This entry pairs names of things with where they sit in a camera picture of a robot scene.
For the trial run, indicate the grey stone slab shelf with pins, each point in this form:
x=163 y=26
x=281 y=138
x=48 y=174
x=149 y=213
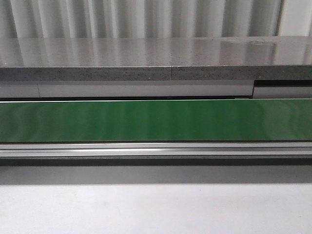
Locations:
x=102 y=59

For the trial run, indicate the aluminium conveyor front rail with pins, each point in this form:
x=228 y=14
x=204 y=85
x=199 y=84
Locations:
x=160 y=150

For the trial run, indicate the white corrugated curtain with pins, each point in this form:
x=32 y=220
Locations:
x=139 y=18

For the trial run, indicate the white panel under slab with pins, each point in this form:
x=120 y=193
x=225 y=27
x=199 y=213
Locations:
x=158 y=89

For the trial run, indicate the green conveyor belt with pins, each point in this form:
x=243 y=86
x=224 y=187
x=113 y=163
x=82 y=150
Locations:
x=157 y=120

